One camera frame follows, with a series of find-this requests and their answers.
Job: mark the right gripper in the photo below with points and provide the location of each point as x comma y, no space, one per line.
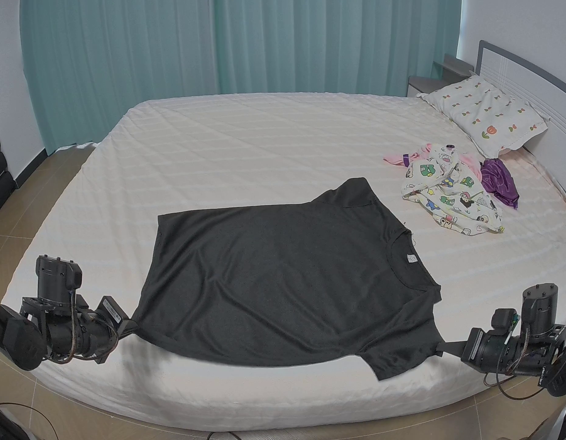
489,351

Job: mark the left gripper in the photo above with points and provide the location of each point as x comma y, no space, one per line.
95,332

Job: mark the black T-shirt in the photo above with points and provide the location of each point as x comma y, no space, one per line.
274,282

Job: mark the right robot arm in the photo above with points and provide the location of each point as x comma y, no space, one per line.
539,305

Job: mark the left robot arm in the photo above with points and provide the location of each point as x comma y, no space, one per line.
54,277

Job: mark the bed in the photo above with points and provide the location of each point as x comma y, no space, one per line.
264,154

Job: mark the white printed pyjama top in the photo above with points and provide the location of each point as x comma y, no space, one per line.
457,200

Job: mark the purple garment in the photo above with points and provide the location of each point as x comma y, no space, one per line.
498,179

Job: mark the pink garment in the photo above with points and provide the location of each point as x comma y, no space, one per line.
395,158

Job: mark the white printed pillow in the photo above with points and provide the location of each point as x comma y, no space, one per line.
484,112

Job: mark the grey bedside table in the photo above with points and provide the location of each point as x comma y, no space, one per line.
423,84

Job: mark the blue-green curtain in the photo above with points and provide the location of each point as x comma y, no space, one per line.
113,53
338,30

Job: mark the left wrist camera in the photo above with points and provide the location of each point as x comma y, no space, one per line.
99,360

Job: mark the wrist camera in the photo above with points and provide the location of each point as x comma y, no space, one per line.
503,321
99,360

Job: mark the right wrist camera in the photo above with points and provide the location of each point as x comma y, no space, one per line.
503,321

